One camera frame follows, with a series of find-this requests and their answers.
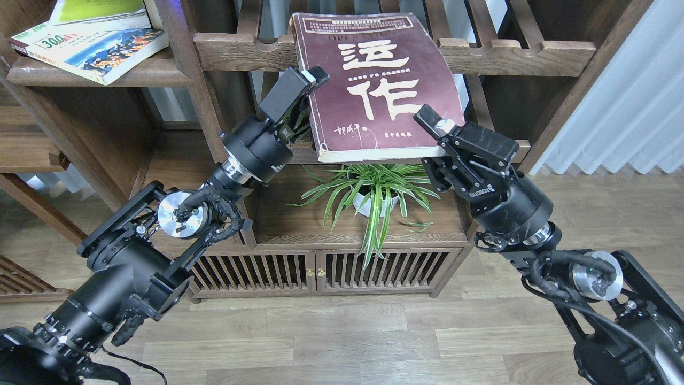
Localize green spider plant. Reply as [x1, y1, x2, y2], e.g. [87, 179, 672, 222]
[298, 164, 440, 268]

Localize white curtain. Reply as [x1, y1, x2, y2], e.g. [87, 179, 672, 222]
[531, 1, 683, 175]

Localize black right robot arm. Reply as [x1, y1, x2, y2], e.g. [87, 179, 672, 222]
[414, 105, 683, 384]

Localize maroon book white characters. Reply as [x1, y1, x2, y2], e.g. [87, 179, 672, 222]
[290, 12, 465, 163]

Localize white plant pot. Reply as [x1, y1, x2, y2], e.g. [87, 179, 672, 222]
[352, 186, 400, 219]

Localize dark wooden bookshelf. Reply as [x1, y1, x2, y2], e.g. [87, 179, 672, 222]
[2, 1, 652, 299]

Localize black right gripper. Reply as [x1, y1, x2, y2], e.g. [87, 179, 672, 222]
[414, 104, 554, 247]

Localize yellow green book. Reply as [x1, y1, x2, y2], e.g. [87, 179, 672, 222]
[48, 1, 152, 32]

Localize book with mountain cover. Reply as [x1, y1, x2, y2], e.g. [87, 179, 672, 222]
[8, 24, 169, 86]

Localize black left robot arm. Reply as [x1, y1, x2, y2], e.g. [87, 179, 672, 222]
[2, 66, 330, 384]

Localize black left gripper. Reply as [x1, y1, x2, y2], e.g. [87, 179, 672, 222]
[220, 66, 330, 185]

